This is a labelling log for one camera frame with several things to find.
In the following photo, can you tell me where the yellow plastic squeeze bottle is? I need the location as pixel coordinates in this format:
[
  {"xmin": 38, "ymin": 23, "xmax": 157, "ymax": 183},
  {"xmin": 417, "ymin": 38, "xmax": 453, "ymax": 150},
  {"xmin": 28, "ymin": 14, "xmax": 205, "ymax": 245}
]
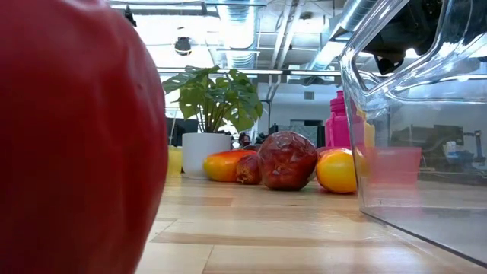
[{"xmin": 355, "ymin": 110, "xmax": 376, "ymax": 148}]

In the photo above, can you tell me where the pink plastic squeeze bottle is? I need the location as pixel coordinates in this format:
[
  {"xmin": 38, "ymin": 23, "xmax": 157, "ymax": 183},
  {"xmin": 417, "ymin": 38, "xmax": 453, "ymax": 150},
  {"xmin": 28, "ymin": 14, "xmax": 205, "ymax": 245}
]
[{"xmin": 324, "ymin": 90, "xmax": 353, "ymax": 149}]

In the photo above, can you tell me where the artificial green monstera plant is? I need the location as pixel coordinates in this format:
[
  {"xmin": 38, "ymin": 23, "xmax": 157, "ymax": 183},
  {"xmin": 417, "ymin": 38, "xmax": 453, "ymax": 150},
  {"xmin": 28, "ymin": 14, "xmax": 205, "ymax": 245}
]
[{"xmin": 161, "ymin": 64, "xmax": 264, "ymax": 180}]

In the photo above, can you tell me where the dark red toy fruit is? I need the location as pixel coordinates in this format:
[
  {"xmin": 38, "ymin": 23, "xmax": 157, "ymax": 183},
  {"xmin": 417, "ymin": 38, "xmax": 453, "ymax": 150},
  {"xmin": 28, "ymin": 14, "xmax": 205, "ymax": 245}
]
[{"xmin": 257, "ymin": 130, "xmax": 319, "ymax": 192}]

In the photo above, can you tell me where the red orange toy pepper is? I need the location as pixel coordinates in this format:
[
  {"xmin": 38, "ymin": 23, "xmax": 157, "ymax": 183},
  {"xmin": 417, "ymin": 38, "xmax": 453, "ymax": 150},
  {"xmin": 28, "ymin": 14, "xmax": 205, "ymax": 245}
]
[{"xmin": 202, "ymin": 148, "xmax": 258, "ymax": 183}]

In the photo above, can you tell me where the clear plastic bin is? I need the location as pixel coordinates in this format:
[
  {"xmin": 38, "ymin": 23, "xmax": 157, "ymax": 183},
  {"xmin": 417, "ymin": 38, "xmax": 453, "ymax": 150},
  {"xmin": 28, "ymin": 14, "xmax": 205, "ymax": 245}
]
[{"xmin": 338, "ymin": 0, "xmax": 487, "ymax": 267}]

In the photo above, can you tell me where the small red toy fruit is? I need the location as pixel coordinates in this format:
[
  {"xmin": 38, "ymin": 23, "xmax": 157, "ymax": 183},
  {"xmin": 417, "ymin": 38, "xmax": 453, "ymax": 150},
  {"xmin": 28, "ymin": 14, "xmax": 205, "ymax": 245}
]
[{"xmin": 235, "ymin": 154, "xmax": 263, "ymax": 186}]

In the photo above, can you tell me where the black ceiling dome fixture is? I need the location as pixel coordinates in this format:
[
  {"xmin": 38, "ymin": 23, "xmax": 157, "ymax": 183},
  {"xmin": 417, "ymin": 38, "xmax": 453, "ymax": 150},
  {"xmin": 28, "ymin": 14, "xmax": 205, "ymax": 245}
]
[{"xmin": 173, "ymin": 36, "xmax": 193, "ymax": 57}]

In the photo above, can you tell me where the background robot workstation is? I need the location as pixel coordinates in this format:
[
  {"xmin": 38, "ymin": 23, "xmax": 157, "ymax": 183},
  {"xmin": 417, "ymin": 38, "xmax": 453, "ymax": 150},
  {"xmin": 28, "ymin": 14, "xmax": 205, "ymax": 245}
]
[{"xmin": 391, "ymin": 123, "xmax": 484, "ymax": 180}]

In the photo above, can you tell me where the red toy tomato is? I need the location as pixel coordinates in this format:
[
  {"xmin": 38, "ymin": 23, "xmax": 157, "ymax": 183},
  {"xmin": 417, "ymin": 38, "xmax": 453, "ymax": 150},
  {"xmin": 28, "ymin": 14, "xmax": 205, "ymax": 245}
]
[{"xmin": 0, "ymin": 0, "xmax": 169, "ymax": 274}]

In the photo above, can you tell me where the translucent red plastic bin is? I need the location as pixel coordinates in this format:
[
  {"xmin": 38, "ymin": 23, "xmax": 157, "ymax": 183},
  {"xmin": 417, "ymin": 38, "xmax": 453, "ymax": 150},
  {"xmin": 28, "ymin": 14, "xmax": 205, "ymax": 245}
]
[{"xmin": 317, "ymin": 145, "xmax": 422, "ymax": 186}]

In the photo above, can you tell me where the translucent yellow plastic bin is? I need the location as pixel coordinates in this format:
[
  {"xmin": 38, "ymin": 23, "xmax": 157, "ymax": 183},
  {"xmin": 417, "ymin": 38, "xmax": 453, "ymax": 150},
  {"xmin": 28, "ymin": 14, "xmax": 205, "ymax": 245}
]
[{"xmin": 167, "ymin": 146, "xmax": 184, "ymax": 178}]

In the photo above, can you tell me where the silver ventilation duct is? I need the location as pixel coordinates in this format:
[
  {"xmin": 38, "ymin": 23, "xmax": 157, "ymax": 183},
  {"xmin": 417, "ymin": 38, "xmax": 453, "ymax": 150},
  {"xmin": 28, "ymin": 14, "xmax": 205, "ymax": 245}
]
[{"xmin": 216, "ymin": 0, "xmax": 263, "ymax": 69}]

